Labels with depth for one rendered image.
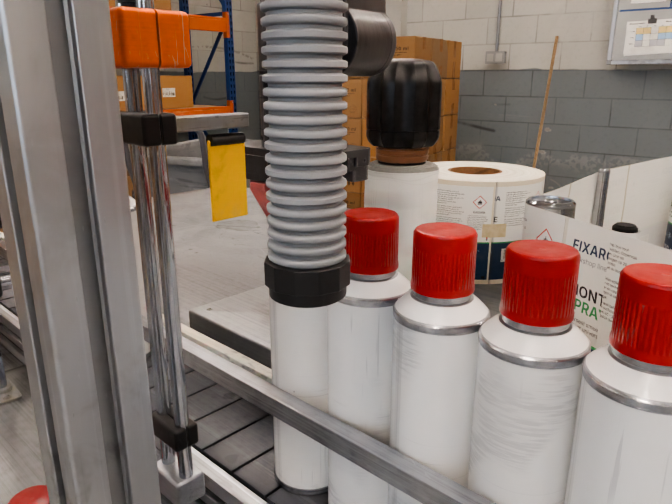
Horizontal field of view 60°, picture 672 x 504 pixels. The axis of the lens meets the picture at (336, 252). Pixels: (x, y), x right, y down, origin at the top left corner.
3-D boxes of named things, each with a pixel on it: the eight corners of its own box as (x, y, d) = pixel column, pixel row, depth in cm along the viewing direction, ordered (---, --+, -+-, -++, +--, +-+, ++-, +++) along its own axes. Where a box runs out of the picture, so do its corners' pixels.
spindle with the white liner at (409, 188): (447, 313, 72) (463, 58, 63) (404, 335, 66) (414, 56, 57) (390, 295, 78) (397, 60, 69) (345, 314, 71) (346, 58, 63)
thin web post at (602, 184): (594, 332, 66) (617, 168, 61) (587, 337, 65) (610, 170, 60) (577, 327, 68) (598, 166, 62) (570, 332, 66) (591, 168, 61)
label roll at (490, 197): (557, 282, 82) (569, 181, 78) (417, 285, 81) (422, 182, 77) (509, 243, 102) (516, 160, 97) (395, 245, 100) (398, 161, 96)
